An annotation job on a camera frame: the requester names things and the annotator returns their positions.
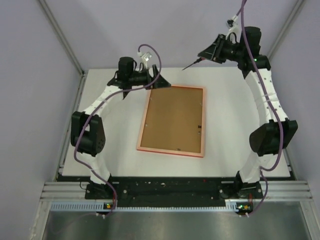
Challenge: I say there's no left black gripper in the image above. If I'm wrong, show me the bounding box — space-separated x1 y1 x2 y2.
128 64 171 90

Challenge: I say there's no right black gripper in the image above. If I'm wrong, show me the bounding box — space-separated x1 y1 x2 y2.
197 35 244 65

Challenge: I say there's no red handled screwdriver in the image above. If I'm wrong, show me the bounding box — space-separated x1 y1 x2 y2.
182 57 205 71

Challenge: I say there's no red picture frame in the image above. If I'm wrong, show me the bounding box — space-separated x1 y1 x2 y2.
136 85 208 159

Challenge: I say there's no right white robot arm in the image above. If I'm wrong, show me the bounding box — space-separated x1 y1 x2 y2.
197 26 298 198

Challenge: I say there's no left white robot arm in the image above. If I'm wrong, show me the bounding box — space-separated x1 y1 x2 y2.
70 56 171 199

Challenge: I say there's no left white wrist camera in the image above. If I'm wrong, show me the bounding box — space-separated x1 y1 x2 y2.
137 51 152 69

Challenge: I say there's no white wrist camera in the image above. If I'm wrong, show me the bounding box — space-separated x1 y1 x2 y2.
137 51 152 69
226 15 239 38

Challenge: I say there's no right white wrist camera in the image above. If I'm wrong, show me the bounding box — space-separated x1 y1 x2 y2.
226 15 239 38

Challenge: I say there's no brown frame backing board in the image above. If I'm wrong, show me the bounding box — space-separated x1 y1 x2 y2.
139 88 203 154

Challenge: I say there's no right aluminium corner post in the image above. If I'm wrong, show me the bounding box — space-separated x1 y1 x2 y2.
262 0 306 62

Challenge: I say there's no aluminium corner post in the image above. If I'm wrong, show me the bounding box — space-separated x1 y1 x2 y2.
36 0 85 76
262 0 306 62

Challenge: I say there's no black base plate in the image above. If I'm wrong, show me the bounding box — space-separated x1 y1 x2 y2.
57 175 263 207

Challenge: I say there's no left aluminium corner post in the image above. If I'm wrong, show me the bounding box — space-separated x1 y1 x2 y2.
36 0 85 76

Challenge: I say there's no white slotted cable duct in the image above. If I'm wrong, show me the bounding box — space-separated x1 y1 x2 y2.
49 199 249 213

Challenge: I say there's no aluminium front rail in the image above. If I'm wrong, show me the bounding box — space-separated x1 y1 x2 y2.
40 181 313 202

